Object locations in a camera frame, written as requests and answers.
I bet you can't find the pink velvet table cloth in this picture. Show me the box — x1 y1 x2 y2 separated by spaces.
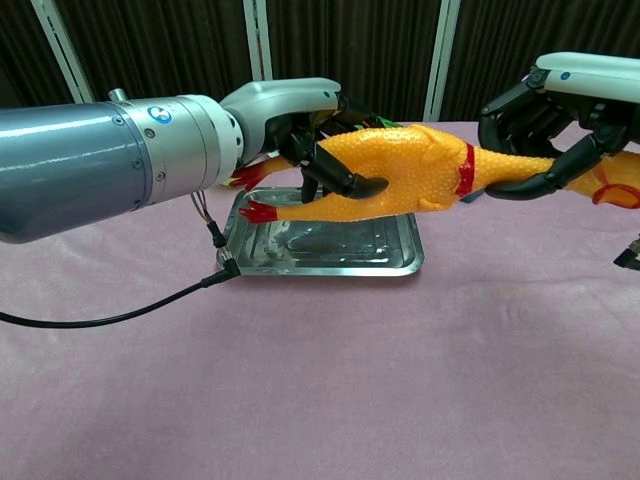
0 119 640 480

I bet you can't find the rectangular metal tray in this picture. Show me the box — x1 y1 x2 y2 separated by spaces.
215 187 425 279

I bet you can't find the yellow rubber chicken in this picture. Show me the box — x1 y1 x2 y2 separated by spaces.
229 124 640 224

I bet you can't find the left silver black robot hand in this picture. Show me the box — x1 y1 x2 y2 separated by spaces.
219 77 390 204

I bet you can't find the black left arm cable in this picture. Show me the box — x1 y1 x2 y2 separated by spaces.
0 192 242 330

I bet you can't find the white metal frame post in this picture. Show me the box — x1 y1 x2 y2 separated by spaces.
29 0 95 105
242 0 274 82
423 0 462 122

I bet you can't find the black pleated curtain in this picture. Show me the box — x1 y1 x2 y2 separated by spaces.
0 0 640 124

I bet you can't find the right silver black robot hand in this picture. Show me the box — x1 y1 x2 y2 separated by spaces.
477 52 640 199

